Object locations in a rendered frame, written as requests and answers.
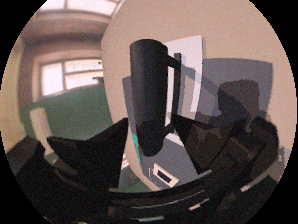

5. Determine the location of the beige tile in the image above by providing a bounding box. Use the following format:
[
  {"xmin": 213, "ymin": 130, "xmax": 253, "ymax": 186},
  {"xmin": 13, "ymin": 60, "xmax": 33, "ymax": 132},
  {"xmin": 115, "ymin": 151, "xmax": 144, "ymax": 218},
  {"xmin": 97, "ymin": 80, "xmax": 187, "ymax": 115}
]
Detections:
[{"xmin": 153, "ymin": 163, "xmax": 180, "ymax": 186}]

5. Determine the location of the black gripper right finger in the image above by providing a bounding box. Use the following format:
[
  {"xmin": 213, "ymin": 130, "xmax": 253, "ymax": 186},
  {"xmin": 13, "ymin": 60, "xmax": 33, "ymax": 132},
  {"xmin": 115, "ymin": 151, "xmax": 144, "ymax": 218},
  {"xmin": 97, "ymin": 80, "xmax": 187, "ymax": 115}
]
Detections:
[{"xmin": 172, "ymin": 115, "xmax": 246, "ymax": 175}]

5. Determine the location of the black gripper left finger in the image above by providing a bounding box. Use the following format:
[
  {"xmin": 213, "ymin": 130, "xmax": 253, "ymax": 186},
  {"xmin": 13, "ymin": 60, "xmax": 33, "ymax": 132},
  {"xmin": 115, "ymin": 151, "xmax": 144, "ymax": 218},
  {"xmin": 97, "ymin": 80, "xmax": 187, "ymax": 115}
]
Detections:
[{"xmin": 47, "ymin": 117, "xmax": 129, "ymax": 189}]

